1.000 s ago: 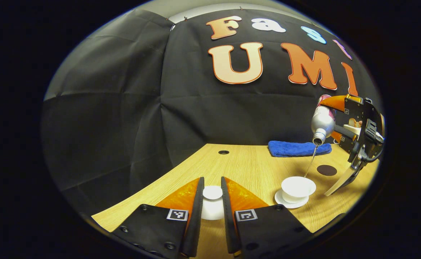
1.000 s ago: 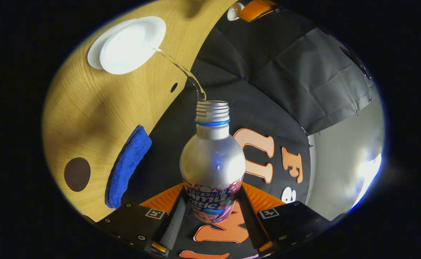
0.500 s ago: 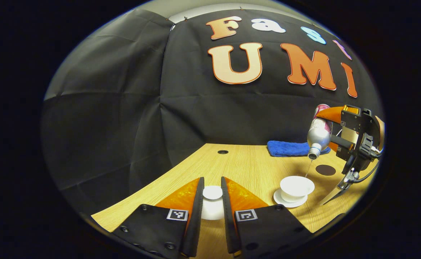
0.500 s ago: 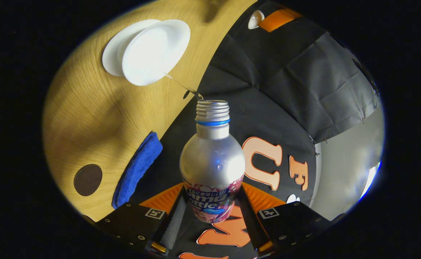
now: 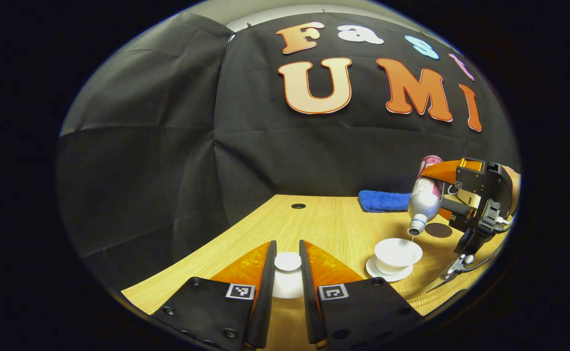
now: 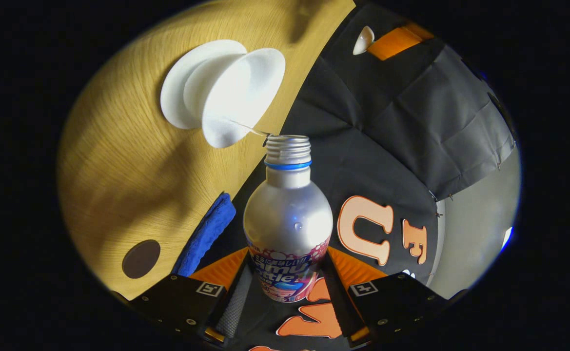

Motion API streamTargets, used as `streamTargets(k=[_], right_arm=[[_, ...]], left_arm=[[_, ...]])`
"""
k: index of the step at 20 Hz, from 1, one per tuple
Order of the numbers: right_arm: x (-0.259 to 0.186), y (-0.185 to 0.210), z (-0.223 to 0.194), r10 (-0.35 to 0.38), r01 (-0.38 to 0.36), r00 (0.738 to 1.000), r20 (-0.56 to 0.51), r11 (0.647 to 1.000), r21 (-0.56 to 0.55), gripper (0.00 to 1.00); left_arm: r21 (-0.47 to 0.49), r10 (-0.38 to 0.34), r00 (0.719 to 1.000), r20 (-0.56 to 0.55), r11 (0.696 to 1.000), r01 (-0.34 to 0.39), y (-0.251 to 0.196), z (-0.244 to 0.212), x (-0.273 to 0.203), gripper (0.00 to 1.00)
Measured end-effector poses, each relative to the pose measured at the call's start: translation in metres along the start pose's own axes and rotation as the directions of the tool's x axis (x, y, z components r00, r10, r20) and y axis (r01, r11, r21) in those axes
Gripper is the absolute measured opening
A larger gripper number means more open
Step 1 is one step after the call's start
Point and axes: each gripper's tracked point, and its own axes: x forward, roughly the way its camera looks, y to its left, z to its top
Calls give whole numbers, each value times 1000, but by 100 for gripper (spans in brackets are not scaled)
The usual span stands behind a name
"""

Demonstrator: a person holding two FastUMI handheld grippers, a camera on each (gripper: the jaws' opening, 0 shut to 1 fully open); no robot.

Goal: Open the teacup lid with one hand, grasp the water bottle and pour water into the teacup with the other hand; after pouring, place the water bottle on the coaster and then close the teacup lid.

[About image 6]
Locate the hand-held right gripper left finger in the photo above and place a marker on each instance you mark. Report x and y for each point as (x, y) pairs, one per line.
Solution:
(233, 307)

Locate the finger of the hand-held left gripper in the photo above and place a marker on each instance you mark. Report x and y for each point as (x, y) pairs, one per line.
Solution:
(397, 41)

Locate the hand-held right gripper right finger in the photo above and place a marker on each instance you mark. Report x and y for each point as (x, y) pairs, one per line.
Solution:
(345, 312)

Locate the silver water bottle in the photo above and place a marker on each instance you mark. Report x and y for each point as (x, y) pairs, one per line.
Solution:
(288, 219)

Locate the dark round coaster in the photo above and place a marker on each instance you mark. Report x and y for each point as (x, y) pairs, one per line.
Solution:
(141, 259)

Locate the white teacup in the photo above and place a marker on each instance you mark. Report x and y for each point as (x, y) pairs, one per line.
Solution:
(245, 92)

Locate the blue towel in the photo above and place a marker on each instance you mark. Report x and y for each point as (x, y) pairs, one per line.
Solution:
(206, 231)

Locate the black backdrop cloth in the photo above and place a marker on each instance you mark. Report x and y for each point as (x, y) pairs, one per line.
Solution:
(387, 146)

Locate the ceiling light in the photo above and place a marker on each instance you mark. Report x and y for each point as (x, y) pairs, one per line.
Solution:
(507, 239)

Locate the white saucer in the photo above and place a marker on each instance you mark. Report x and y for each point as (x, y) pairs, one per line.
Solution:
(177, 92)

